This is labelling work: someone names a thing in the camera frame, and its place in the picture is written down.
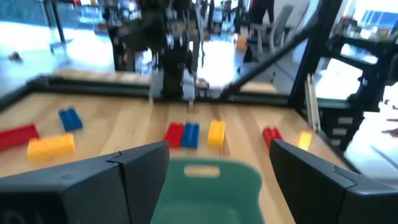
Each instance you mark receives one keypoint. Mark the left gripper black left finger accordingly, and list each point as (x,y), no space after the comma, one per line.
(77,193)

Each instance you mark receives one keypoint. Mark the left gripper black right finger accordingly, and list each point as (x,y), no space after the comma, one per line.
(326,199)

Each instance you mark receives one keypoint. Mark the yellow toy brick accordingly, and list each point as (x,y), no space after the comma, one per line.
(216,133)
(304,140)
(51,147)

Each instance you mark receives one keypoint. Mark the blue toy brick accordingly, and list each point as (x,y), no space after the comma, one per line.
(190,136)
(71,120)

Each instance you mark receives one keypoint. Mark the red toy brick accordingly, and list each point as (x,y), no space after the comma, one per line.
(271,134)
(18,137)
(174,135)

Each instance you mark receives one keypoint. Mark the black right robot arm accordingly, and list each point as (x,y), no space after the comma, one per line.
(175,74)

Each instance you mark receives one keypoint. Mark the white rods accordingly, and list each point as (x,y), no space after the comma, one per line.
(312,102)

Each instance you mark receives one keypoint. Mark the green plastic bin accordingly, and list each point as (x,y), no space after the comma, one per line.
(202,199)

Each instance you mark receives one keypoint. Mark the black standing desk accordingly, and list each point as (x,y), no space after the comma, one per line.
(58,21)

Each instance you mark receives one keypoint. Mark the grey office chair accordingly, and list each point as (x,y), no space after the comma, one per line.
(281,21)

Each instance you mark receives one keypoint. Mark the black aluminium table frame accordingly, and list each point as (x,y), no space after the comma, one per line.
(93,87)

